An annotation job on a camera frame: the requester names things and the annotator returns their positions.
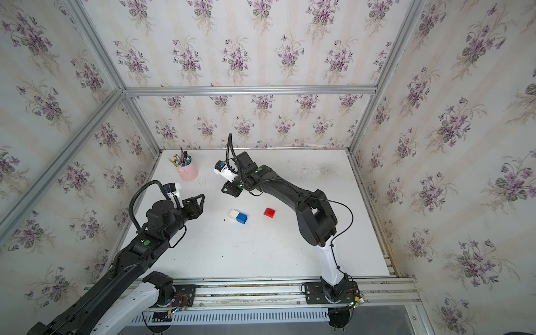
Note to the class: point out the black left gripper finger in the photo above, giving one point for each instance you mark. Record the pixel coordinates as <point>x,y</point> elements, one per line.
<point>196,215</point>
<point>191,204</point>

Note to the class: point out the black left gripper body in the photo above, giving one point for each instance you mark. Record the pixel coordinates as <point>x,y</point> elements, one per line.
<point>178,220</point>

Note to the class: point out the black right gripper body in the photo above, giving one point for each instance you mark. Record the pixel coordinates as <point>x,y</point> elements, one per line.
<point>243,177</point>

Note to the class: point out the white lego brick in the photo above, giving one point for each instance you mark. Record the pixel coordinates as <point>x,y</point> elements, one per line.
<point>234,214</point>

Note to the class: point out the blue lego brick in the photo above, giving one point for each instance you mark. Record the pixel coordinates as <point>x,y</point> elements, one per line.
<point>241,218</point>

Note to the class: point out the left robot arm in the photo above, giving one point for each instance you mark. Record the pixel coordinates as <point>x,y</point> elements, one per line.
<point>129,287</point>

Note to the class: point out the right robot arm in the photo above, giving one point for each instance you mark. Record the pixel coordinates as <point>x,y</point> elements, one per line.
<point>316,219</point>

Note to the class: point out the red curved lego brick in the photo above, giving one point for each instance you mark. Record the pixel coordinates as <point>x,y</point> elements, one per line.
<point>270,213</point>

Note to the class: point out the pink pen cup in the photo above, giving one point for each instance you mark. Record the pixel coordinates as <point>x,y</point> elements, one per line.
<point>188,173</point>

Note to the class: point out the pens in cup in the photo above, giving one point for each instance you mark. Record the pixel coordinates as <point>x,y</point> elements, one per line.
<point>181,160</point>

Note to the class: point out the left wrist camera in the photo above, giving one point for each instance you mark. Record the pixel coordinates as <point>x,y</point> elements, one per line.
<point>171,191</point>

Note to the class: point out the aluminium rail frame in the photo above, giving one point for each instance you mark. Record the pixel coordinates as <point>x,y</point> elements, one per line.
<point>220,294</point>

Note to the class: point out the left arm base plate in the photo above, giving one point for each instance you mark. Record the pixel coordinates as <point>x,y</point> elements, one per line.
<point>176,296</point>

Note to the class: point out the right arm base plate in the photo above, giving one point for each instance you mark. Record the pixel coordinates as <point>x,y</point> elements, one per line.
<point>346,293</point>

